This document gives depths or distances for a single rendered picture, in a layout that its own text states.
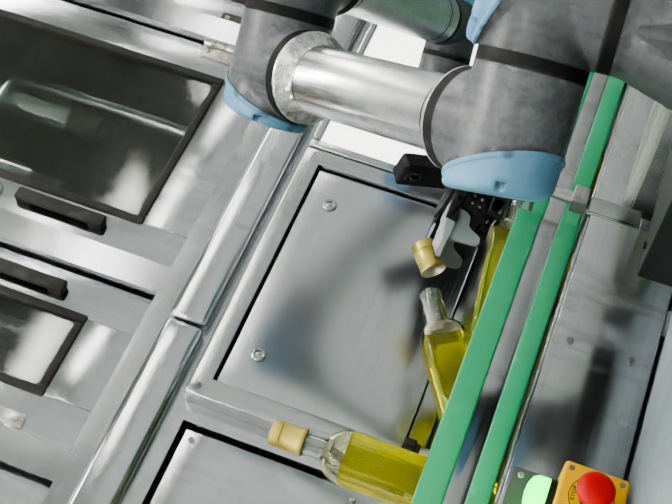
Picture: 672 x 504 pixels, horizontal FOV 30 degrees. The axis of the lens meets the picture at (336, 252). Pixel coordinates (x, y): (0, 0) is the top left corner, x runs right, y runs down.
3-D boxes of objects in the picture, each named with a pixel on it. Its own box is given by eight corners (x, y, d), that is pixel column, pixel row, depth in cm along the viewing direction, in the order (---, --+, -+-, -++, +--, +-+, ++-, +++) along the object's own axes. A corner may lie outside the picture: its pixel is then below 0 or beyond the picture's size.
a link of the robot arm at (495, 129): (537, 55, 119) (227, -8, 160) (494, 207, 121) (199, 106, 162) (615, 80, 126) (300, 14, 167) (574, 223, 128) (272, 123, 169)
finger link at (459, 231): (477, 259, 168) (489, 217, 174) (438, 238, 167) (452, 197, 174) (466, 273, 170) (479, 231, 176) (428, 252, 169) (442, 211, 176)
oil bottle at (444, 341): (499, 477, 157) (456, 330, 168) (506, 459, 152) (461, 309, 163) (455, 485, 156) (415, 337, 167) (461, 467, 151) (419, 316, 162)
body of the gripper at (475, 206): (501, 223, 174) (521, 166, 182) (447, 194, 173) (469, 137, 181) (477, 252, 180) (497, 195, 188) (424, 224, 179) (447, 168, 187)
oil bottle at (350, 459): (492, 498, 155) (330, 439, 158) (499, 480, 150) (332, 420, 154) (479, 539, 152) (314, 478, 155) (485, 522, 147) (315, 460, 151)
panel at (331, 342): (580, 35, 217) (395, -19, 223) (583, 23, 215) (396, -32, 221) (416, 484, 169) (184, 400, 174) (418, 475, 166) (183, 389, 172)
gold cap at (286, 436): (309, 437, 157) (277, 425, 158) (310, 424, 154) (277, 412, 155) (299, 461, 155) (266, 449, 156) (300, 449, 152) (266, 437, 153)
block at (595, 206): (627, 249, 166) (576, 233, 168) (644, 207, 159) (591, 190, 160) (620, 270, 164) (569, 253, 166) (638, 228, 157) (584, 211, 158)
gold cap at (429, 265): (442, 274, 172) (431, 247, 174) (448, 262, 169) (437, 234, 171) (419, 280, 171) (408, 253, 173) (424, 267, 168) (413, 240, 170)
